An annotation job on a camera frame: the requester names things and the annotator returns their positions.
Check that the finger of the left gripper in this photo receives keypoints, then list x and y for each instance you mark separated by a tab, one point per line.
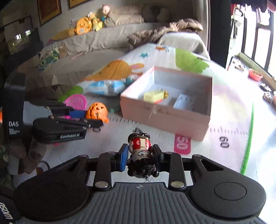
56	108
95	124

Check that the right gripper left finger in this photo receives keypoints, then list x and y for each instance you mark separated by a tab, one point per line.
107	163

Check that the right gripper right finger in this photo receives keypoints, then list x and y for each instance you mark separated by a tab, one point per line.
171	163

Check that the pink toy net racket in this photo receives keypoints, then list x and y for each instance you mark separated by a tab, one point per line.
79	103

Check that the red black figurine toy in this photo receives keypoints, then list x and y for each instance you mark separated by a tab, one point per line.
141	163

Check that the yellow sandwich toy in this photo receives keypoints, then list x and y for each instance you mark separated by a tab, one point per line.
155	96

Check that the blue tissue pack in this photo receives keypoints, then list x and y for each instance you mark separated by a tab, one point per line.
108	87

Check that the green toy plate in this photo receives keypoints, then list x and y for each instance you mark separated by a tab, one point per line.
72	91

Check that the green toy on sofa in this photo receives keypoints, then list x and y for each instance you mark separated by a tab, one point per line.
48	60

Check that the pink cardboard box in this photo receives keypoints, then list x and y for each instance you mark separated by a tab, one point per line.
192	124

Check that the orange plush toy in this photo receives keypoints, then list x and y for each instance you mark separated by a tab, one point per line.
76	27

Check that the brown crumpled blanket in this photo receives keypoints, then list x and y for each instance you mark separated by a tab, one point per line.
140	38

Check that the yellow plush duck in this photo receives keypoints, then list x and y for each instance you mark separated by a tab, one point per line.
96	23

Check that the pink head doll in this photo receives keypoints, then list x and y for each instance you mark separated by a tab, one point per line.
105	11

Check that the red plastic basin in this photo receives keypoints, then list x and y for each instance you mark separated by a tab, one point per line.
254	75

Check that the framed wall picture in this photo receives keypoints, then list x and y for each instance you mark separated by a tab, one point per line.
48	9

